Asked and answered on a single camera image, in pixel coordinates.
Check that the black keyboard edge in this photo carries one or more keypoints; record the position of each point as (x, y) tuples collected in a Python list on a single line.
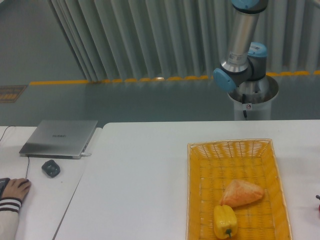
[(3, 184)]

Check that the triangular orange bread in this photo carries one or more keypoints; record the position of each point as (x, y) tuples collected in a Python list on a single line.
[(240, 192)]

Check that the person's hand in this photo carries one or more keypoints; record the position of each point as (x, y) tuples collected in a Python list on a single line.
[(16, 189)]

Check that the white usb adapter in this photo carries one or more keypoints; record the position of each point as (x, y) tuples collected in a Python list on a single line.
[(85, 154)]

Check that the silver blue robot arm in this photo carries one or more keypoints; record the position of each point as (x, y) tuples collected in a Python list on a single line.
[(236, 68)]

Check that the small black tray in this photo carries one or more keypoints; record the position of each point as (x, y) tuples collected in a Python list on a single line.
[(51, 168)]

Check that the silver closed laptop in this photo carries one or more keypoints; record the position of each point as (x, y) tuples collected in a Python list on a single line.
[(60, 139)]

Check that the yellow woven basket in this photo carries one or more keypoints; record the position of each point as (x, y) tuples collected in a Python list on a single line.
[(211, 168)]

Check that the yellow bell pepper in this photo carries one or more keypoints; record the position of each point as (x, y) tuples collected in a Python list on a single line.
[(225, 223)]

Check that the striped sleeve forearm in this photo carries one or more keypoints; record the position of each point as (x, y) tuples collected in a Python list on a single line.
[(9, 217)]

